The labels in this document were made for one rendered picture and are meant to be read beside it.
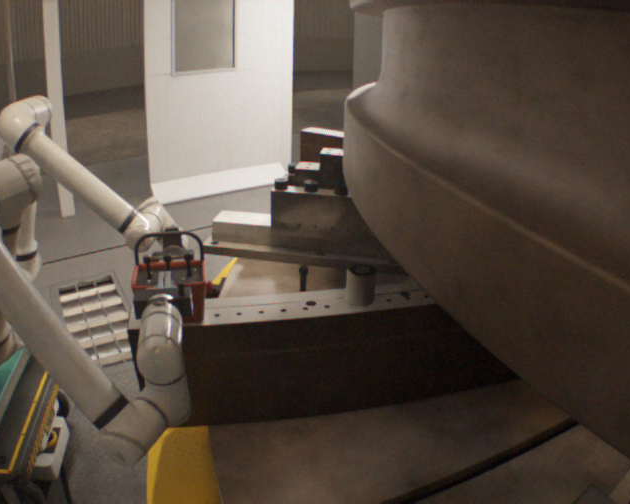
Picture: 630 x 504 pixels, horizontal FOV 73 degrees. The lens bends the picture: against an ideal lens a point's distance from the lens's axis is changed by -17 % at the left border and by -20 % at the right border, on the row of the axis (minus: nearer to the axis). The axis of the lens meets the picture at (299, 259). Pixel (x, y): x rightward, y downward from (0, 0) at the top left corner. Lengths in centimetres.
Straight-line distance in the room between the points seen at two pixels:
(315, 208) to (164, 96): 224
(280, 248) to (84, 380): 173
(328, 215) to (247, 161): 238
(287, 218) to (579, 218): 169
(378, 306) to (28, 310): 93
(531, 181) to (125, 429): 88
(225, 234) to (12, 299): 177
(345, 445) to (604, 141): 109
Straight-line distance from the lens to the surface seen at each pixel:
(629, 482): 161
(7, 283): 96
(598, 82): 93
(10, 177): 108
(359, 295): 140
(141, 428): 94
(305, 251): 248
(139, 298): 111
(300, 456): 148
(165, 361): 93
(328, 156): 236
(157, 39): 418
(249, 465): 146
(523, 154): 103
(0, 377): 178
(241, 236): 255
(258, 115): 457
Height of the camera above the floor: 142
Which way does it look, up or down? 26 degrees down
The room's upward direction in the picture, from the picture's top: 1 degrees clockwise
